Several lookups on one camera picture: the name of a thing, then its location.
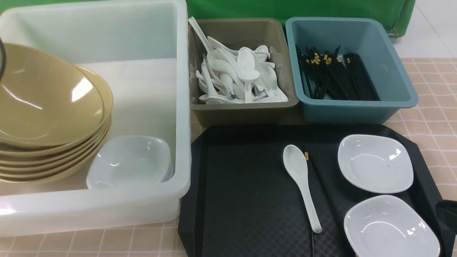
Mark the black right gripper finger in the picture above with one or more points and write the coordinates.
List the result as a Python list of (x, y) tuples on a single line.
[(446, 212)]

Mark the white square dish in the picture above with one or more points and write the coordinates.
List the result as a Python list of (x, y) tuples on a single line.
[(375, 164), (386, 226)]

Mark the black chopstick gold band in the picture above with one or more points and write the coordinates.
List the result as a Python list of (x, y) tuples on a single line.
[(329, 197)]

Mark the white ceramic soup spoon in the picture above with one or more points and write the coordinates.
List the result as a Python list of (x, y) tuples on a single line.
[(295, 164)]

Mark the tan noodle bowl top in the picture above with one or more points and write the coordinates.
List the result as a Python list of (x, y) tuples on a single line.
[(46, 101)]

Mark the tan checkered tablecloth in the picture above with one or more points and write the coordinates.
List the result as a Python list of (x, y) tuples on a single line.
[(431, 125)]

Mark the pile of black chopsticks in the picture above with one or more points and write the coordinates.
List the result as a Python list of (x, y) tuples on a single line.
[(339, 78)]

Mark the teal plastic bin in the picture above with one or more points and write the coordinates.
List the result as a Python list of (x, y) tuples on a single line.
[(367, 38)]

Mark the green cloth backdrop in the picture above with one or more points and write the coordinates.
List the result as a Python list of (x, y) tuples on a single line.
[(393, 15)]

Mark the black plastic serving tray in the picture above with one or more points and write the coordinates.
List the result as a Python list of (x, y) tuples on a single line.
[(243, 203)]

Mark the pile of white spoons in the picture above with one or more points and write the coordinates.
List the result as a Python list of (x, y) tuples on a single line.
[(236, 76)]

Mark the olive plastic bin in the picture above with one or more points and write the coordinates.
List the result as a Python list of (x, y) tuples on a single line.
[(236, 33)]

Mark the white dish in tub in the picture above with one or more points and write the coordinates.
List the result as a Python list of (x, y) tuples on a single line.
[(129, 160)]

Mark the large white plastic tub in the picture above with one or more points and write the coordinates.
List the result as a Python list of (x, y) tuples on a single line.
[(140, 48)]

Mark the stack of tan bowls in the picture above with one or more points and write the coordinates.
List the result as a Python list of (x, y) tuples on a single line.
[(47, 164)]

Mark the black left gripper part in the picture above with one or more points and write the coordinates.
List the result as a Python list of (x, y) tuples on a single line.
[(3, 59)]

